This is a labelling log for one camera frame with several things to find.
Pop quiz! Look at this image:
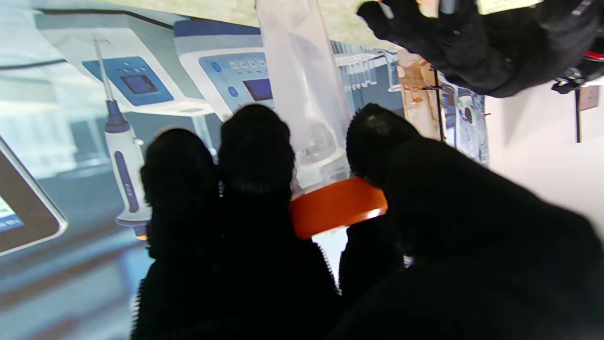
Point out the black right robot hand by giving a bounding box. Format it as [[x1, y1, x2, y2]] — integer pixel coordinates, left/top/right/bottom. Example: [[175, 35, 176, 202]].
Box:
[[131, 103, 604, 340]]

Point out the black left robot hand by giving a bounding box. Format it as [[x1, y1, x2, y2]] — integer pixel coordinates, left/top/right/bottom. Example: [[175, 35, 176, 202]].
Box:
[[356, 0, 604, 99]]

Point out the orange tube cap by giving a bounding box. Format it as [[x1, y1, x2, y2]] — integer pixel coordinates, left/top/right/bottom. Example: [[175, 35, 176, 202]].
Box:
[[289, 176, 388, 240]]

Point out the clear plastic test tube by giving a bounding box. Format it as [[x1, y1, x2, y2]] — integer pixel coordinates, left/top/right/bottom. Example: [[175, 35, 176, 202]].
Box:
[[255, 0, 353, 195]]

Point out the printed laboratory backdrop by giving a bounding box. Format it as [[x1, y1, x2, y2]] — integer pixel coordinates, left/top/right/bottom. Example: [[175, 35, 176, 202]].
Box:
[[0, 0, 490, 340]]

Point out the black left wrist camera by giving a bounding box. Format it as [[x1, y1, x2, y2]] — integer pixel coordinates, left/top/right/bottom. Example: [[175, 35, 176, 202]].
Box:
[[551, 66, 604, 95]]

